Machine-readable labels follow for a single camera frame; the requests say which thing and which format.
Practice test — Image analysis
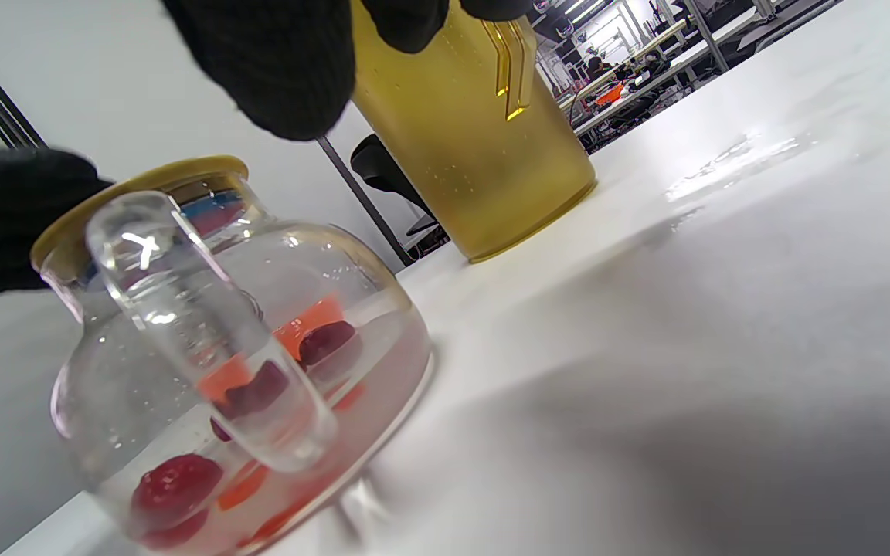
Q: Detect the person's right hand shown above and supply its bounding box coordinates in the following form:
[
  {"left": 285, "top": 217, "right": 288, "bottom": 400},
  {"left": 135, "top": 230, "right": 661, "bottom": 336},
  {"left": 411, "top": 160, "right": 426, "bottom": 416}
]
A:
[{"left": 161, "top": 0, "right": 533, "bottom": 142}]

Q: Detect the person's left hand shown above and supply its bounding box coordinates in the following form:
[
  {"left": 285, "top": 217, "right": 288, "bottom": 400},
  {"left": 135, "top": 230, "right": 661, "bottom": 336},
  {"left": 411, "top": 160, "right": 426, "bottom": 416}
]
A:
[{"left": 0, "top": 147, "right": 115, "bottom": 307}]

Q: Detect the round bamboo teapot lid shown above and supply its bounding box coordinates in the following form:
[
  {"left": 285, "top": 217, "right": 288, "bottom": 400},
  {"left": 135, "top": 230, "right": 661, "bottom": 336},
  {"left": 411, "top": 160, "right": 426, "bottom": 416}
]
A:
[{"left": 30, "top": 154, "right": 250, "bottom": 271}]

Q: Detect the yellow plastic pitcher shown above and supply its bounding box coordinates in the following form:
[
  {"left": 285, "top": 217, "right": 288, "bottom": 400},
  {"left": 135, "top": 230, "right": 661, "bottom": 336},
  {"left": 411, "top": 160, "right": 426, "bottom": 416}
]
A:
[{"left": 348, "top": 0, "right": 599, "bottom": 263}]

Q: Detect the clear glass teapot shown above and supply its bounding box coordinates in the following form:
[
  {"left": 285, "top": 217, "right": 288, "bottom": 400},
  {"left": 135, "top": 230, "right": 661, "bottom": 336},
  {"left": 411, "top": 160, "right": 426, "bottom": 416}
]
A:
[{"left": 30, "top": 174, "right": 438, "bottom": 556}]

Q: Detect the red dates and wolfberries pile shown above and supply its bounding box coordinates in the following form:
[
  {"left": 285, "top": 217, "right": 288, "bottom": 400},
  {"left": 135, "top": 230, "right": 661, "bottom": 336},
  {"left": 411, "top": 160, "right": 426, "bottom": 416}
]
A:
[{"left": 132, "top": 320, "right": 369, "bottom": 551}]

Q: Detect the black office chair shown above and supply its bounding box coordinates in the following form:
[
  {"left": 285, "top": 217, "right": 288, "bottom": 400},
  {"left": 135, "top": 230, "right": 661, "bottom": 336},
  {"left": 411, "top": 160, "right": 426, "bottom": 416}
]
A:
[{"left": 350, "top": 134, "right": 452, "bottom": 256}]

